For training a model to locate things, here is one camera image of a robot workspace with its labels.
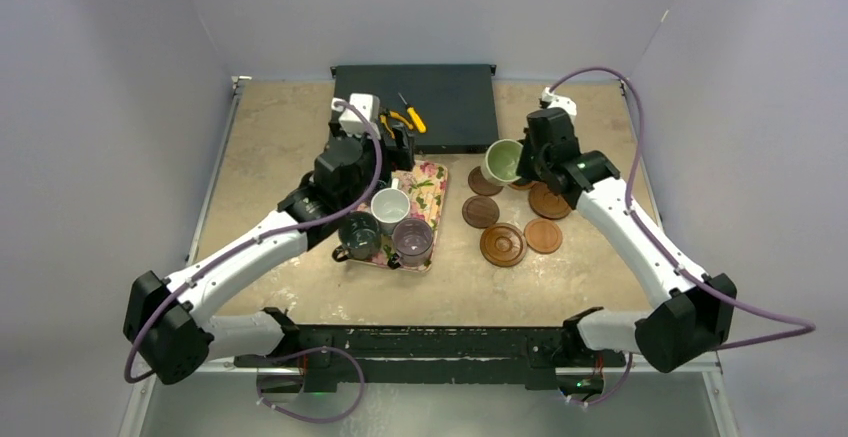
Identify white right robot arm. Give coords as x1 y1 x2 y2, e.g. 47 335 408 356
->
517 107 737 373

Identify yellow handled screwdriver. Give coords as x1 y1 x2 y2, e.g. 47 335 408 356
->
397 92 427 134

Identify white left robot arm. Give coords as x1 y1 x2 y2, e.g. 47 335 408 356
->
123 124 415 385

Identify light green mug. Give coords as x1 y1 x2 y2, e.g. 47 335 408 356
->
481 139 523 186

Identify dark walnut coaster middle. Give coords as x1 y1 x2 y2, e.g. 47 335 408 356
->
461 195 500 229

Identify light orange coaster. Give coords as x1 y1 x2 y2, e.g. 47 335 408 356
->
509 179 535 191
524 218 563 254

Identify lavender mug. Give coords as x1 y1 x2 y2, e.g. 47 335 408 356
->
391 218 434 268

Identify white mug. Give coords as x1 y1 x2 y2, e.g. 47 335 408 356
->
369 178 411 235

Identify light orange coaster back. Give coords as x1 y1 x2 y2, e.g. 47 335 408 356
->
509 179 535 191

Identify dark walnut coaster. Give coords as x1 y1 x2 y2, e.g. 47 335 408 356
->
461 195 500 229
467 166 503 197

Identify dark grey network switch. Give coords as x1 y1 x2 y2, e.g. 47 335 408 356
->
331 64 499 154

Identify dark walnut coaster back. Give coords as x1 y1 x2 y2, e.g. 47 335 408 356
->
467 166 503 197

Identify yellow handled pliers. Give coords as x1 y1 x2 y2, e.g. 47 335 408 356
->
378 108 417 139

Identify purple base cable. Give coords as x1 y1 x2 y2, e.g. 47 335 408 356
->
255 344 367 425

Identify floral serving tray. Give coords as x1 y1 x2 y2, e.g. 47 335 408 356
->
391 160 449 273

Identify dark green mug front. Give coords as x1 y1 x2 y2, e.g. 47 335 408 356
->
332 211 382 262

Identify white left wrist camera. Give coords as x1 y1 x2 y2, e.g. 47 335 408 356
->
331 93 380 137

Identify light orange coaster front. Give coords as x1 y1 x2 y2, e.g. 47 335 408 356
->
524 218 563 254

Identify glossy brown ringed coaster front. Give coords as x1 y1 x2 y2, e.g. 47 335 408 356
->
479 223 528 268

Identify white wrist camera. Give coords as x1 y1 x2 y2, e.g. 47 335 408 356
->
331 93 380 137
539 87 577 122

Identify glossy brown ringed coaster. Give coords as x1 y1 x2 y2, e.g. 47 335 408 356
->
479 223 528 268
528 182 572 220

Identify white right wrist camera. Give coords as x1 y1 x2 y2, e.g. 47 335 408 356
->
539 87 577 122

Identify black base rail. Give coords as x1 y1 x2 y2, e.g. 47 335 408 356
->
234 324 626 392

